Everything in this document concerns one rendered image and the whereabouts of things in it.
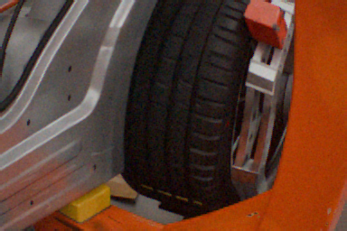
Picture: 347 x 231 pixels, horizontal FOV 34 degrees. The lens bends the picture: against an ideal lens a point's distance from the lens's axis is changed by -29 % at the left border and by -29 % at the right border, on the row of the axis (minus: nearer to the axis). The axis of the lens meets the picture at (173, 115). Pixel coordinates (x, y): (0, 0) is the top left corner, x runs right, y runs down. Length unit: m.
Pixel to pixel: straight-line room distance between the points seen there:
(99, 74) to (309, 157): 0.44
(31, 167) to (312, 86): 0.48
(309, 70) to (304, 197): 0.21
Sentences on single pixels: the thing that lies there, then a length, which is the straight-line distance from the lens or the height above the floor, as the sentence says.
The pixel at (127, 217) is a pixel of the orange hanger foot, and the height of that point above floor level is 0.68.
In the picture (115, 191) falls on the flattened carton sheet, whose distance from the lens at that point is 2.81.
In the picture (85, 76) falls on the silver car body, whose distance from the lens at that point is 1.21.
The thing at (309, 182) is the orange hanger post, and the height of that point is 0.94.
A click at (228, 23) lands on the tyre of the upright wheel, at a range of 1.34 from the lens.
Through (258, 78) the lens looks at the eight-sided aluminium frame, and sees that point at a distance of 1.34.
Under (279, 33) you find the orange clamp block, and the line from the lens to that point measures 1.32.
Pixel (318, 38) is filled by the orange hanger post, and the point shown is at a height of 1.18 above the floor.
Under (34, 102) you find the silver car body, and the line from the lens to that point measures 1.08.
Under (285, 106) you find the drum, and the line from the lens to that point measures 1.55.
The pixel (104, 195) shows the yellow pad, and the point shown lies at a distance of 1.35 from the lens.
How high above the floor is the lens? 1.39
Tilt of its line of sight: 23 degrees down
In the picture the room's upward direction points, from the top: 7 degrees clockwise
